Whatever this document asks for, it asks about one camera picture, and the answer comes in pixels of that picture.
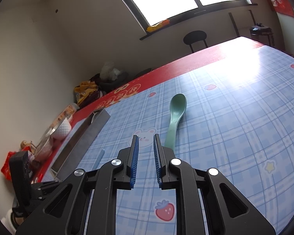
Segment blue chopstick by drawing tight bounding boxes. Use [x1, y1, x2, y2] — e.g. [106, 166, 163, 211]
[92, 150, 105, 170]

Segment red snack package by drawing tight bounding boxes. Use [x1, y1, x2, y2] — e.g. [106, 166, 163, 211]
[1, 146, 34, 181]

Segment green plastic spoon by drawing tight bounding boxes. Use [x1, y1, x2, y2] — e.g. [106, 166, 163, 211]
[165, 93, 187, 150]

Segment stainless steel utensil tray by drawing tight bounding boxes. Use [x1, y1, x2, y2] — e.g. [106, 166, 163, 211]
[50, 108, 110, 181]

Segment white dimpled bowl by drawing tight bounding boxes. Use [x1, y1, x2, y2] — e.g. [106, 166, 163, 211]
[50, 117, 72, 141]

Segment yellow snack bags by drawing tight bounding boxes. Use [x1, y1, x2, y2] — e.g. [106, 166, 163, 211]
[74, 81, 99, 107]

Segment blue plaid table mat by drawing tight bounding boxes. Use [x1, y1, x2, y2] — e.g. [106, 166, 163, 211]
[41, 44, 294, 235]

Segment clear plastic bag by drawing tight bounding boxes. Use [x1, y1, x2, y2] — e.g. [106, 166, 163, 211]
[100, 61, 121, 81]

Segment black round chair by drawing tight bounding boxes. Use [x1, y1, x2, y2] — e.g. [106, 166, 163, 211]
[183, 30, 208, 53]

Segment yellow item on windowsill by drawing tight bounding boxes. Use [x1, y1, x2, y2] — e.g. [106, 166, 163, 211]
[146, 19, 170, 33]

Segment black appliance on stand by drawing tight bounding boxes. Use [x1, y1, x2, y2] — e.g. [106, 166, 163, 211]
[250, 23, 275, 47]

